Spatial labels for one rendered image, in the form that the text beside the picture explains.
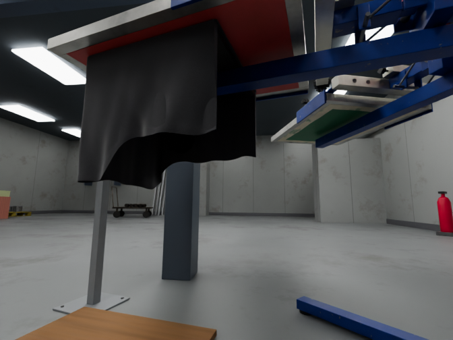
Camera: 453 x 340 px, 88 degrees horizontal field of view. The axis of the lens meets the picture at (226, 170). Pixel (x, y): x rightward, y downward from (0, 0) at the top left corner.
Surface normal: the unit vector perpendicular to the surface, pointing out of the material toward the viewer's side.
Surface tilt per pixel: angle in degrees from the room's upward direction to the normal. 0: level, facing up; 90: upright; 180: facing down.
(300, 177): 90
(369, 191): 90
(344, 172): 90
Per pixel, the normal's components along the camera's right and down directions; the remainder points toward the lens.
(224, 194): -0.13, -0.14
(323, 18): -0.01, 0.99
